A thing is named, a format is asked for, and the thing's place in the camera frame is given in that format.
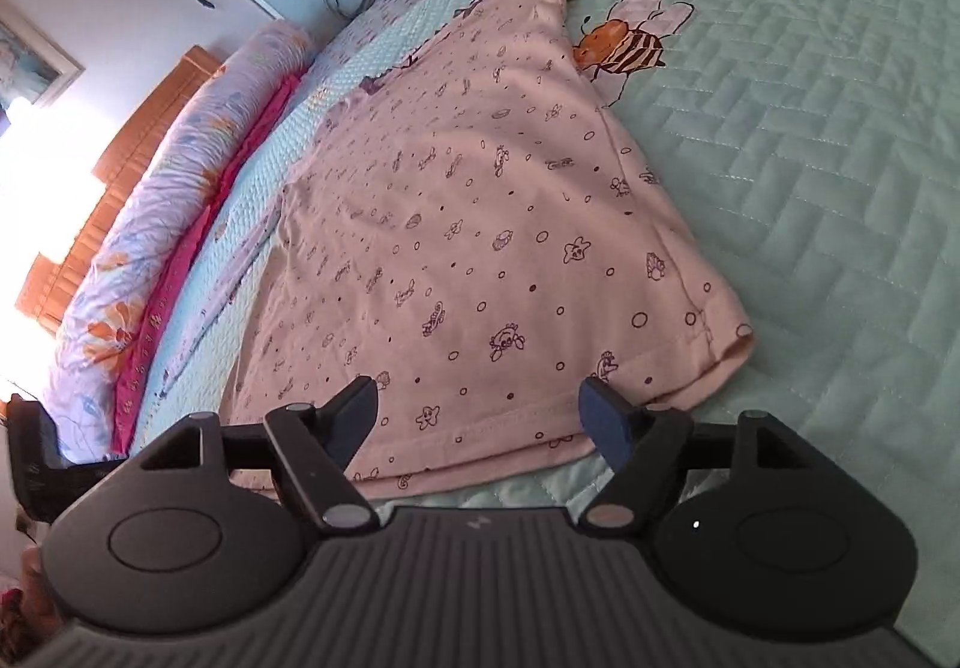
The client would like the bee print quilted bedspread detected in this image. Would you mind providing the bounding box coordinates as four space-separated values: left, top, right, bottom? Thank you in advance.
127 0 960 668

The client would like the framed wall picture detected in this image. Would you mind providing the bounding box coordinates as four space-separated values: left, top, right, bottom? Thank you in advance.
0 10 85 115

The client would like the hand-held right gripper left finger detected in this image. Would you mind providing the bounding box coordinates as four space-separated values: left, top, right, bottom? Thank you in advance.
139 375 380 538

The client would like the floral rolled duvet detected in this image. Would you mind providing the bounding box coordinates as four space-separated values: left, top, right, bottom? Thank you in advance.
43 20 317 460

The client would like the wooden headboard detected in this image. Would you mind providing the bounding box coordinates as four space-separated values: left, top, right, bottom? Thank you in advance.
13 44 227 340

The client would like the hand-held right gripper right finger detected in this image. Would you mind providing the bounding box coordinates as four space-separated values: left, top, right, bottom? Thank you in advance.
578 376 819 535

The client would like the pink blanket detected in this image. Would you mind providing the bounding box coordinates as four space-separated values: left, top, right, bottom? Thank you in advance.
111 71 306 457

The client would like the cream printed pajama top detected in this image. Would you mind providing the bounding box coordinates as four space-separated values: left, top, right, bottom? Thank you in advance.
154 0 960 501

